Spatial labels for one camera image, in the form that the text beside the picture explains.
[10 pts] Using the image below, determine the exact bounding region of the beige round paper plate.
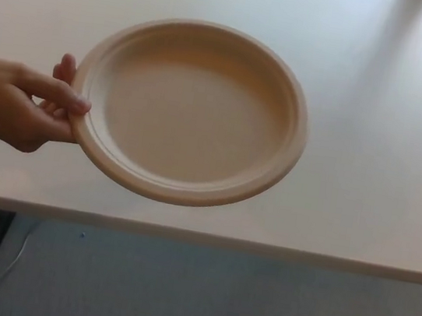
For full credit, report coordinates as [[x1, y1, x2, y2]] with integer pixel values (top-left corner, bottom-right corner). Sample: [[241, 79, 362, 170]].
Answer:
[[58, 2, 322, 222]]

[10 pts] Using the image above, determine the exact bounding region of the person's bare hand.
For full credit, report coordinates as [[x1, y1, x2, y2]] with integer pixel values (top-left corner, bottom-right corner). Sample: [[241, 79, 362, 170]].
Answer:
[[0, 43, 100, 161]]

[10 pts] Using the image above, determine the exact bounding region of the thin white cable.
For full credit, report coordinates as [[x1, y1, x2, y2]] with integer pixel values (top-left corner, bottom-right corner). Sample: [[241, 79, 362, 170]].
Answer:
[[0, 216, 37, 289]]

